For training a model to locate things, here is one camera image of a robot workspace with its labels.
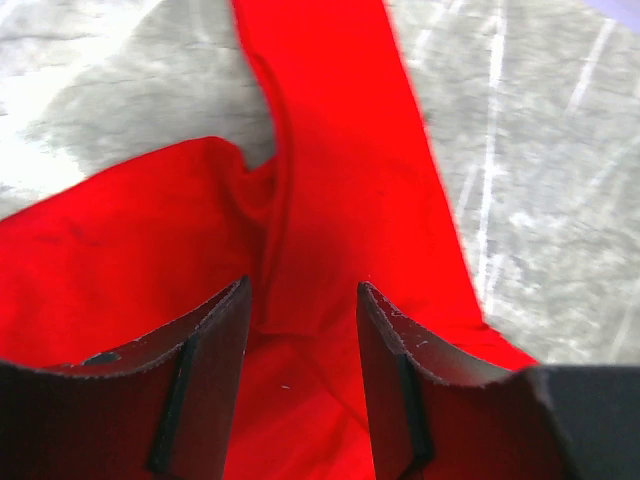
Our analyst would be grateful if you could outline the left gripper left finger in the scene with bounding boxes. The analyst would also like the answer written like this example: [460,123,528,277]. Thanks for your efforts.
[1,278,251,479]

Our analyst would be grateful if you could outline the red t-shirt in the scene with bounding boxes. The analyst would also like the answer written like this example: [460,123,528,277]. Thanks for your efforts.
[1,1,532,479]

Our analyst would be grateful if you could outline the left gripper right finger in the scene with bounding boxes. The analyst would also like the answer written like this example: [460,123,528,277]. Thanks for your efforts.
[357,282,576,479]

